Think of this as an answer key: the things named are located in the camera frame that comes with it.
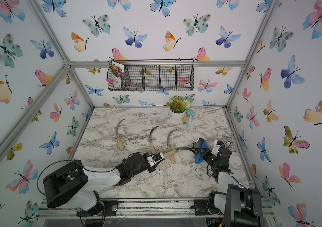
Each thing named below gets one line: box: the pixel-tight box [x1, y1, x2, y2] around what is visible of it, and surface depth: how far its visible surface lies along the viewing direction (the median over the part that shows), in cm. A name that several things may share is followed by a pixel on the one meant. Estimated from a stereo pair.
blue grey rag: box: [194, 139, 209, 165], surface depth 86 cm
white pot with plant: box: [169, 95, 191, 122], surface depth 104 cm
